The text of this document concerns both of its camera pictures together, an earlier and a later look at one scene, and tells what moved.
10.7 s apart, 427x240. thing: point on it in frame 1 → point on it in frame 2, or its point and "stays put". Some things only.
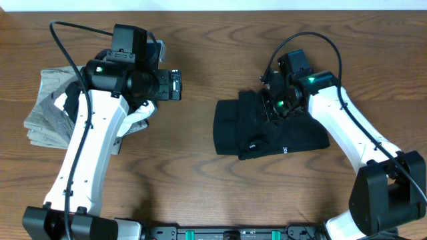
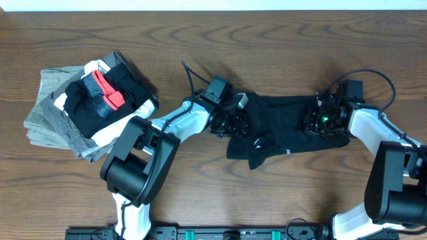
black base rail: [303, 232] stays put
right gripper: [271, 115] → [309, 121]
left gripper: [175, 85] → [238, 123]
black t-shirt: [243, 127] stays put
